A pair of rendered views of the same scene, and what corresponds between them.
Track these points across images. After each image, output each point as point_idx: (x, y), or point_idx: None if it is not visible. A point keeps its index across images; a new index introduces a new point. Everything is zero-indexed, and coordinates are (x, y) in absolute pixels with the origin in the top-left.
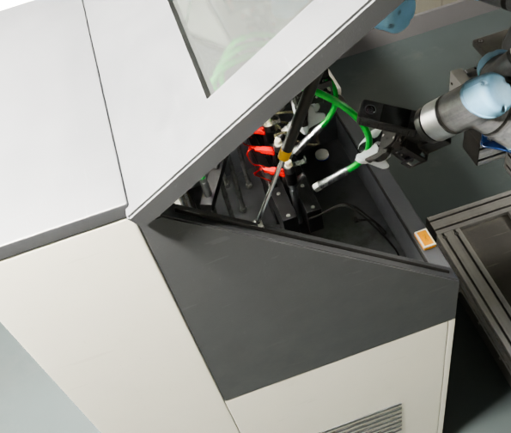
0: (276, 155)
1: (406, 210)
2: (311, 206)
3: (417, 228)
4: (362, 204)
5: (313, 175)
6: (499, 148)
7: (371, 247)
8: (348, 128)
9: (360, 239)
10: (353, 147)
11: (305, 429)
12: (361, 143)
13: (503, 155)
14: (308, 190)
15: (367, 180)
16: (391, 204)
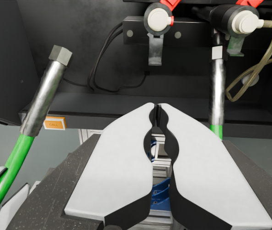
0: (226, 8)
1: (96, 123)
2: (130, 31)
3: (72, 122)
4: (162, 86)
5: (230, 58)
6: (161, 183)
7: (109, 71)
8: (240, 125)
9: (123, 66)
10: None
11: None
12: (0, 211)
13: (168, 175)
14: (163, 40)
15: (178, 103)
16: (110, 115)
